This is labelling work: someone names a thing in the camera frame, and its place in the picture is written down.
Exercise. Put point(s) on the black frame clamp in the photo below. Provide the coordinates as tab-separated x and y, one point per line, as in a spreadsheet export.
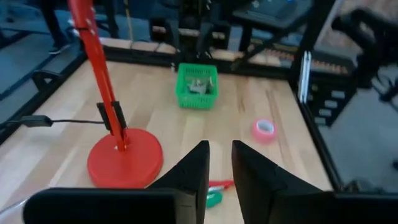
40	77

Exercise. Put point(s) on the person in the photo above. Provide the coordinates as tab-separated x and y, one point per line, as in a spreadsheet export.
51	21

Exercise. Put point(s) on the black desk leg frame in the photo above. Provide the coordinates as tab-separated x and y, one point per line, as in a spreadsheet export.
110	15

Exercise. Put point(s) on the grey staple remover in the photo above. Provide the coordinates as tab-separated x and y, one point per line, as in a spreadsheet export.
197	88

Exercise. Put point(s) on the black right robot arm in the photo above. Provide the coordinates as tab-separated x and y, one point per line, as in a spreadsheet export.
192	31

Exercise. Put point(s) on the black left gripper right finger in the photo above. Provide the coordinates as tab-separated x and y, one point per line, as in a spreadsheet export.
261	186

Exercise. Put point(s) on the person's dark blue shoe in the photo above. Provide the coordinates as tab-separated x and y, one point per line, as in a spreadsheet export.
59	49

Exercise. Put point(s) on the red mini stapler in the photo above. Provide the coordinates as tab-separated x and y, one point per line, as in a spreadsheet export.
222	184

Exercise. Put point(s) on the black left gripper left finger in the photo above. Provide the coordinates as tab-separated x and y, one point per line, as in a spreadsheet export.
192	177

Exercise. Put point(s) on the green mini stapler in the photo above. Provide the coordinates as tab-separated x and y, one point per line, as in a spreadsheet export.
214	199

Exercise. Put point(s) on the red desk lamp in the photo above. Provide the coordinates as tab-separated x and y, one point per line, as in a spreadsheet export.
124	165

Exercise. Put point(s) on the small green plastic basket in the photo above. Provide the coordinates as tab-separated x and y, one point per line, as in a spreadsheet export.
196	102

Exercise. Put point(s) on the silver aluminium bracket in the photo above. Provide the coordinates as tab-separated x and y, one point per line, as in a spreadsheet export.
304	77

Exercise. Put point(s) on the pink tape roll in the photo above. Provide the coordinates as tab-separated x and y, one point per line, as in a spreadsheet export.
256	133

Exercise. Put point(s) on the black office chair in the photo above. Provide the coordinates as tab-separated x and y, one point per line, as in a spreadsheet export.
367	40

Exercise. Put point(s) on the black striped floor ramp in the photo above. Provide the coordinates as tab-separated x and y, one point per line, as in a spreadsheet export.
342	81

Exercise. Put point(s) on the black table frame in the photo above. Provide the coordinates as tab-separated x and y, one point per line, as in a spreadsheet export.
136	59

